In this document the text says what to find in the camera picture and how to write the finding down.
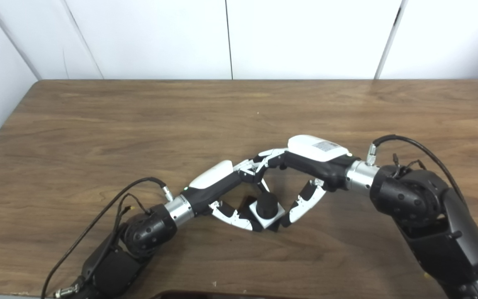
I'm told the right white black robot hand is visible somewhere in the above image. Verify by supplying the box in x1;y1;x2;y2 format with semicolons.
256;135;362;228

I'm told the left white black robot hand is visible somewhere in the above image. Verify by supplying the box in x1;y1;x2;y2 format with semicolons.
183;157;273;232

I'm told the black peg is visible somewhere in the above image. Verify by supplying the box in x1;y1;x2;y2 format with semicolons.
239;192;287;233

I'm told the white square piece with hole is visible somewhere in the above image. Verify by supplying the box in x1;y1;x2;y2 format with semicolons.
249;199;286;230

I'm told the right thin black wire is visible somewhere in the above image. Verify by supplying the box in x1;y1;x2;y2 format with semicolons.
393;154;427;175

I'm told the thin black wire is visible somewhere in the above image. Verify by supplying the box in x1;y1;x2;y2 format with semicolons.
393;154;427;175
115;193;152;245

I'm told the left thin black wire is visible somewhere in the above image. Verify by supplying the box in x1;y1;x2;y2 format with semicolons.
115;193;152;245

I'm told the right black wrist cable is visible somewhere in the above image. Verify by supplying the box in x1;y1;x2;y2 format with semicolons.
366;134;468;206

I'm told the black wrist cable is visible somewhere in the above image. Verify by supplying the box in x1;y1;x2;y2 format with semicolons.
41;177;174;299
366;134;468;206

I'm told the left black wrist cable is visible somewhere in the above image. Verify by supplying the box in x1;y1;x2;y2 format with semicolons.
41;177;174;299

